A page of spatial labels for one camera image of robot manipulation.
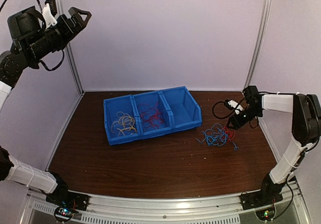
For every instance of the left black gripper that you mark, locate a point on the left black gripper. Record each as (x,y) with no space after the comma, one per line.
(70,29)

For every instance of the right aluminium frame post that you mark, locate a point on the right aluminium frame post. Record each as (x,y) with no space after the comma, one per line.
(264,18)

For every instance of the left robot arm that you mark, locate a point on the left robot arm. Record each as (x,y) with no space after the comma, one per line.
(35,34)

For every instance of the aluminium frame post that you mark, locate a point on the aluminium frame post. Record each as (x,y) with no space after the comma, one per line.
(69,54)
(264,18)

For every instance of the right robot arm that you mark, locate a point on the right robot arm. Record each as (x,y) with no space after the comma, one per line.
(295,117)

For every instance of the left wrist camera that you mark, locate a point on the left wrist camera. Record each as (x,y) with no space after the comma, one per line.
(49,12)

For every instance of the left aluminium frame post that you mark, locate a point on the left aluminium frame post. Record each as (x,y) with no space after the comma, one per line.
(69,54)

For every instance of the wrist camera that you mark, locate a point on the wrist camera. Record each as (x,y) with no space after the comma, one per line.
(49,12)
(234,106)

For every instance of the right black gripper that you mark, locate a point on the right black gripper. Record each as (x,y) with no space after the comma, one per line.
(237,123)

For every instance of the aluminium front rail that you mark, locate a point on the aluminium front rail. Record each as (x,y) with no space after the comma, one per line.
(214,209)

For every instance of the blue three-compartment bin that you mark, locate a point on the blue three-compartment bin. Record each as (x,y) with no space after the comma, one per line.
(149,115)

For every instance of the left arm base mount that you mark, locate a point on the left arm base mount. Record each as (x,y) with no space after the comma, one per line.
(69,209)

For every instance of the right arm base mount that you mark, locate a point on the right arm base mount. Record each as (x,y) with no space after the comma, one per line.
(262,201)

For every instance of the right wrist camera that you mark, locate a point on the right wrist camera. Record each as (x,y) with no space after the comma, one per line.
(234,106)

